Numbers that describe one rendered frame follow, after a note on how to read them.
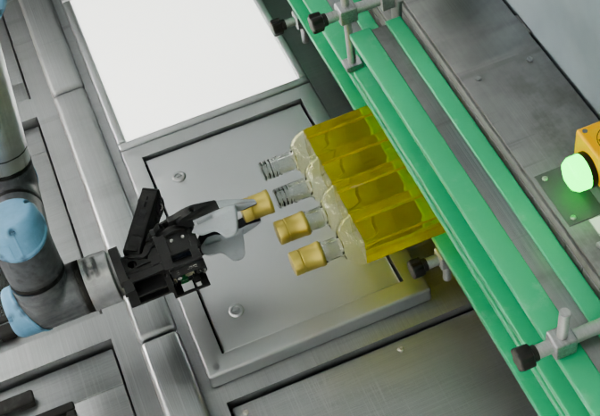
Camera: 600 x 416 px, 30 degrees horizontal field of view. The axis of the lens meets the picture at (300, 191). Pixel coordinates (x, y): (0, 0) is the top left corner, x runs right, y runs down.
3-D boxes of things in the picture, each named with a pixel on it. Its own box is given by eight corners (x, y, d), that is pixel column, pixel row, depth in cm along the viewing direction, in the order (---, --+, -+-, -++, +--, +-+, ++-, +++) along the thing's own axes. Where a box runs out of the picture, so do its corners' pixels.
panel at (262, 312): (230, -49, 218) (63, 9, 213) (228, -62, 216) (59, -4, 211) (432, 300, 162) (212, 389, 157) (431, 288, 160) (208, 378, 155)
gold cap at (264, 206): (267, 199, 160) (239, 210, 160) (264, 184, 158) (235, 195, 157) (276, 217, 158) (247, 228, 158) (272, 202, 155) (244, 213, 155)
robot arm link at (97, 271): (87, 279, 158) (71, 246, 152) (118, 268, 159) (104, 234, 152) (101, 320, 153) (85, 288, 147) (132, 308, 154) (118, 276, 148)
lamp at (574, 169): (577, 168, 134) (554, 177, 133) (579, 143, 130) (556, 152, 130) (596, 194, 131) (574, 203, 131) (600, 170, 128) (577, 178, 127)
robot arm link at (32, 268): (-28, 193, 147) (3, 253, 154) (-20, 244, 139) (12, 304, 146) (29, 172, 148) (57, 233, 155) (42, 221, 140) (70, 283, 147)
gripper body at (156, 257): (215, 284, 155) (133, 316, 153) (196, 238, 160) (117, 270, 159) (205, 253, 149) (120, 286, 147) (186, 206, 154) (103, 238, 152)
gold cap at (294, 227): (303, 220, 157) (274, 232, 157) (300, 205, 155) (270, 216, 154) (312, 239, 155) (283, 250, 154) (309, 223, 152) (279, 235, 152)
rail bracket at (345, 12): (391, 44, 169) (314, 72, 167) (384, -44, 156) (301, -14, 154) (399, 56, 167) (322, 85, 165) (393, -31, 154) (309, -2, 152)
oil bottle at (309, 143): (418, 110, 170) (287, 160, 167) (417, 84, 165) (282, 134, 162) (435, 134, 166) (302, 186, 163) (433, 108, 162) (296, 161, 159)
